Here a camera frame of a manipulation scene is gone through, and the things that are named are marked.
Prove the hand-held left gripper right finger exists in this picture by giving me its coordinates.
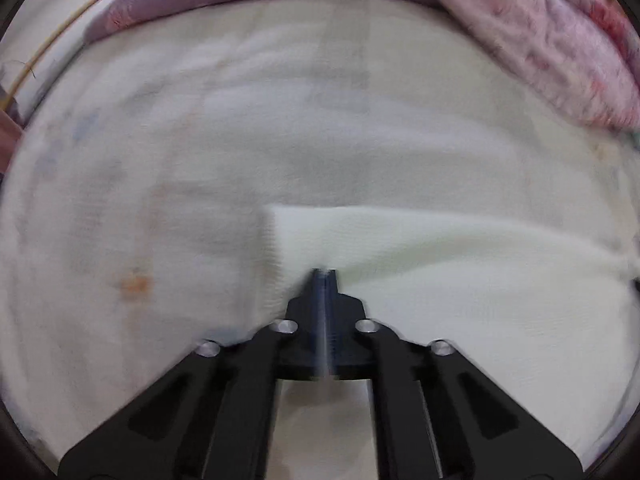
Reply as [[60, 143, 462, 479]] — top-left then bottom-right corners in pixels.
[[325, 268, 586, 480]]

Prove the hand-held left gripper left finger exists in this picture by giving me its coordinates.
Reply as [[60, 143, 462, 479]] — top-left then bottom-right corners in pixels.
[[57, 268, 326, 480]]

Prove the cream knit garment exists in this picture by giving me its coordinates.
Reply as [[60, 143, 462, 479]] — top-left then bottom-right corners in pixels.
[[259, 203, 640, 480]]

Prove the white printed bed sheet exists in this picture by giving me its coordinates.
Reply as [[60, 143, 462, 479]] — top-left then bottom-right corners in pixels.
[[0, 0, 640, 463]]

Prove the pink fuzzy blanket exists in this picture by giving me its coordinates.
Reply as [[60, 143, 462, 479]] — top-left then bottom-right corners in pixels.
[[400, 0, 640, 132]]

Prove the dark red cloth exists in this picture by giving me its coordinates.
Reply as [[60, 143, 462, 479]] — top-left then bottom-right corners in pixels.
[[0, 85, 25, 173]]

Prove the thin yellow curved rod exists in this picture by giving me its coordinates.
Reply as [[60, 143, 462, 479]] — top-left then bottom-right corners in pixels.
[[0, 0, 153, 108]]

